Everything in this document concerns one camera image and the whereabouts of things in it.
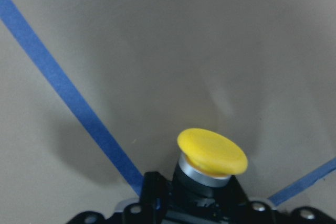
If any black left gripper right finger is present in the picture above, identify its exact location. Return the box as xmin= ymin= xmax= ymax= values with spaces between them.
xmin=229 ymin=176 xmax=251 ymax=223

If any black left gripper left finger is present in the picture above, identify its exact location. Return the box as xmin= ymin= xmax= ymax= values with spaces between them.
xmin=139 ymin=172 xmax=173 ymax=223

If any yellow push button switch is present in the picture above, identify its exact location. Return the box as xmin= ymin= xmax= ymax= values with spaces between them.
xmin=160 ymin=127 xmax=249 ymax=224

